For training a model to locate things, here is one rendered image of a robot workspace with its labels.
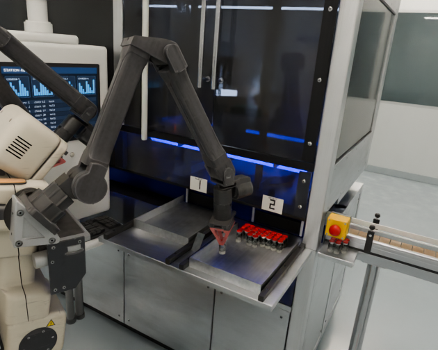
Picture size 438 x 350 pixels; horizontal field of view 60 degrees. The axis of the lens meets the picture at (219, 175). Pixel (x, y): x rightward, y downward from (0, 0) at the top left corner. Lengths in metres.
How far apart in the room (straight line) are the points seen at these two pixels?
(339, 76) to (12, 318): 1.21
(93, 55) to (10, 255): 0.89
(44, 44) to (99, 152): 0.74
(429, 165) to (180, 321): 4.70
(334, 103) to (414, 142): 4.69
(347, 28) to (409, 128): 4.70
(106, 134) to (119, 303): 1.45
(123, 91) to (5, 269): 0.59
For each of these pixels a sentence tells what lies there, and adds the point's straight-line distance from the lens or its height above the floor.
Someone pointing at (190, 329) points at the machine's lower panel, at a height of 0.26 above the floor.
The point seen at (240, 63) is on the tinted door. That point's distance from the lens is 1.46.
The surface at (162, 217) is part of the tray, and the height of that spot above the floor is 0.88.
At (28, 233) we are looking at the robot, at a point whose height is 1.14.
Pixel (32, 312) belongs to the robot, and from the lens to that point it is 1.25.
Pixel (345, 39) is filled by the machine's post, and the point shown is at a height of 1.63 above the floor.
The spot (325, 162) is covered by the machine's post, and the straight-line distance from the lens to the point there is 1.38.
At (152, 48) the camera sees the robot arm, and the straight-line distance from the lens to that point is 0.98.
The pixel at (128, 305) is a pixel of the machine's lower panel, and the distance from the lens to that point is 2.22.
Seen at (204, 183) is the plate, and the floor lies 1.03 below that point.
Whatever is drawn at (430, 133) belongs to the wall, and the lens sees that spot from 5.97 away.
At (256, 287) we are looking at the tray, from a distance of 1.20.
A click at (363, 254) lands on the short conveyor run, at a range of 1.58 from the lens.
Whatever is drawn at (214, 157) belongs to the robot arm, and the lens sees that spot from 1.09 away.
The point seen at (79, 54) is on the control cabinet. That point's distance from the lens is 1.67.
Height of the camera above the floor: 1.57
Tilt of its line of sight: 18 degrees down
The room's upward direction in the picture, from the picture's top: 4 degrees clockwise
